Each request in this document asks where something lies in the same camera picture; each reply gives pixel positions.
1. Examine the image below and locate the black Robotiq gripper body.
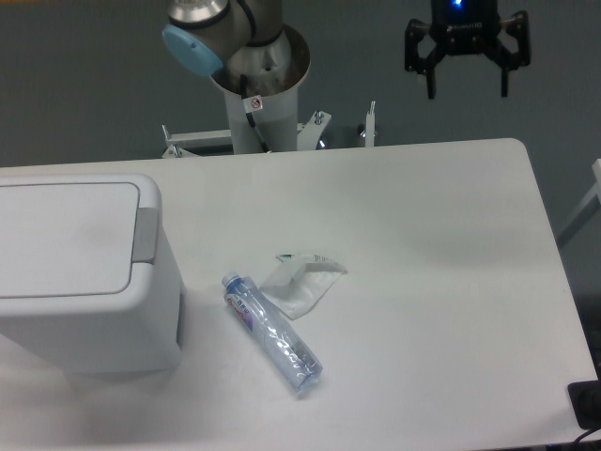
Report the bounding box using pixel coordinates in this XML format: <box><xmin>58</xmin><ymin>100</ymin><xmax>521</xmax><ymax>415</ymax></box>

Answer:
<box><xmin>430</xmin><ymin>0</ymin><xmax>501</xmax><ymax>55</ymax></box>

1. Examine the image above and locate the silver robot arm blue cap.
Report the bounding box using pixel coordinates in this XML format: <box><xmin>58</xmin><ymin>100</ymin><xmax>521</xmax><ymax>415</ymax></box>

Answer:
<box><xmin>162</xmin><ymin>1</ymin><xmax>532</xmax><ymax>98</ymax></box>

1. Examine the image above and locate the white trash can lid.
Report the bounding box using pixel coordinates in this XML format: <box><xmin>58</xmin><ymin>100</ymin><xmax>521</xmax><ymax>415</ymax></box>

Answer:
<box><xmin>1</xmin><ymin>182</ymin><xmax>160</xmax><ymax>298</ymax></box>

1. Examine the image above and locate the white trash can body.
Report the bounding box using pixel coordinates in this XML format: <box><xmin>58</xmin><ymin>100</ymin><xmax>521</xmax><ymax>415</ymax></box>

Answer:
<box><xmin>0</xmin><ymin>173</ymin><xmax>186</xmax><ymax>376</ymax></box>

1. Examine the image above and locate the clear plastic wrapper bag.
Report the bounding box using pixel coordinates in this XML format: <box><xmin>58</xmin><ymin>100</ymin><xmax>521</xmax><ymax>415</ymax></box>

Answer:
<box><xmin>259</xmin><ymin>253</ymin><xmax>347</xmax><ymax>320</ymax></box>

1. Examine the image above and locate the clear plastic water bottle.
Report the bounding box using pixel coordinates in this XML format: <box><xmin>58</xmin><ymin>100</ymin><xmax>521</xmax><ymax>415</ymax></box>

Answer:
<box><xmin>222</xmin><ymin>272</ymin><xmax>323</xmax><ymax>392</ymax></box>

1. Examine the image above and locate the black device at table corner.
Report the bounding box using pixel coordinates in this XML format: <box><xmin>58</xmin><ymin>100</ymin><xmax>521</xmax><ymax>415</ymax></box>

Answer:
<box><xmin>567</xmin><ymin>381</ymin><xmax>600</xmax><ymax>429</ymax></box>

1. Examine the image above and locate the white frame at right edge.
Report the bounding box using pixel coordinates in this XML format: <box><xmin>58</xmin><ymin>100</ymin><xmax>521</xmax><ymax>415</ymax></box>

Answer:
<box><xmin>556</xmin><ymin>159</ymin><xmax>600</xmax><ymax>249</ymax></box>

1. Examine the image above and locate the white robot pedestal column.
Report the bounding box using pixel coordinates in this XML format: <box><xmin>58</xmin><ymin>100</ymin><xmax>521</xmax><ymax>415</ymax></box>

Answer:
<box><xmin>223</xmin><ymin>87</ymin><xmax>298</xmax><ymax>154</ymax></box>

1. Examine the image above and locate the black cable on pedestal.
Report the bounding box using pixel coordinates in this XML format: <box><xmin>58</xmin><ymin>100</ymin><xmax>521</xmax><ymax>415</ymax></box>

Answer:
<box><xmin>239</xmin><ymin>72</ymin><xmax>272</xmax><ymax>154</ymax></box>

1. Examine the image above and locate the white metal mounting frame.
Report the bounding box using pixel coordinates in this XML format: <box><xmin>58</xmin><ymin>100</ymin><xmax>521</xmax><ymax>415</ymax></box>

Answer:
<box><xmin>162</xmin><ymin>100</ymin><xmax>378</xmax><ymax>159</ymax></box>

